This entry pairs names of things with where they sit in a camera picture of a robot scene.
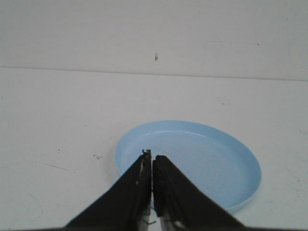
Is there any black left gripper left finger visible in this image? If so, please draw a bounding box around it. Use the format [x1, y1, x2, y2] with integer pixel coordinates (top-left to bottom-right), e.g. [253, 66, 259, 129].
[66, 150, 152, 228]

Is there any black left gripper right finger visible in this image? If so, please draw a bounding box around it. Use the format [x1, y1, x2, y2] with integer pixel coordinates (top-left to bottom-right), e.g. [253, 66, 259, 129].
[153, 155, 245, 228]

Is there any light blue round plate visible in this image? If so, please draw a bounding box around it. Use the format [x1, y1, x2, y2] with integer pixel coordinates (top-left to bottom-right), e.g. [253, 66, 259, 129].
[115, 120, 262, 213]

